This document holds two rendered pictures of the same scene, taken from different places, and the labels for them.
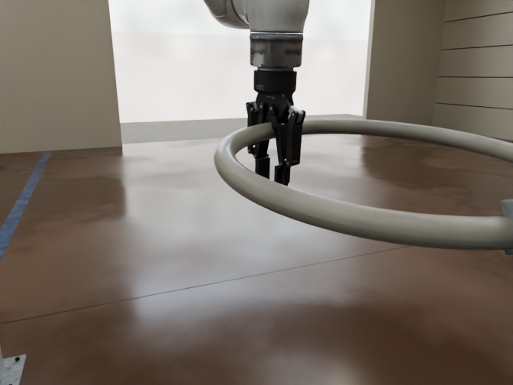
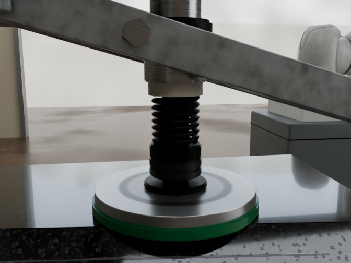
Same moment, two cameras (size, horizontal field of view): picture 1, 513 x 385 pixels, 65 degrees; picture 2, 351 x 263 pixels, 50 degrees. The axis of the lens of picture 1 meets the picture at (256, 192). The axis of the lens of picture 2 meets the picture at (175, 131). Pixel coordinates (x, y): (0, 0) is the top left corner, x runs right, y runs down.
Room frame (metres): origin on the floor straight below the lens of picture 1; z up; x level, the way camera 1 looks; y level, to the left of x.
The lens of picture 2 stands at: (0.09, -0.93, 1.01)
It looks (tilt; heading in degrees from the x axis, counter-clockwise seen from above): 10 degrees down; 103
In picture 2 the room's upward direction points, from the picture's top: straight up
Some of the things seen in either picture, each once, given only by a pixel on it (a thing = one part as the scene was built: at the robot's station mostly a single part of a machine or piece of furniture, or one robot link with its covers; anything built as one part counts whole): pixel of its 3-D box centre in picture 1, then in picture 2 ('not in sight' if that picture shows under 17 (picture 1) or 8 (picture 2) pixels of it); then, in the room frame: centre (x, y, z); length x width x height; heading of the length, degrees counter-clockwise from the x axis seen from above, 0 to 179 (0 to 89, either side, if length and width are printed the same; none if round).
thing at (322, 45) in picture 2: not in sight; (320, 52); (0.31, 0.70, 1.05); 0.18 x 0.16 x 0.22; 28
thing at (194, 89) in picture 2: not in sight; (175, 81); (-0.02, -0.46, 0.99); 0.07 x 0.07 x 0.04
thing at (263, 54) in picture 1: (275, 52); not in sight; (0.73, -0.03, 1.08); 0.09 x 0.09 x 0.06
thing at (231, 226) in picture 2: not in sight; (175, 191); (-0.02, -0.46, 0.84); 0.22 x 0.22 x 0.04
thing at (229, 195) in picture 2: not in sight; (175, 189); (-0.02, -0.46, 0.84); 0.21 x 0.21 x 0.01
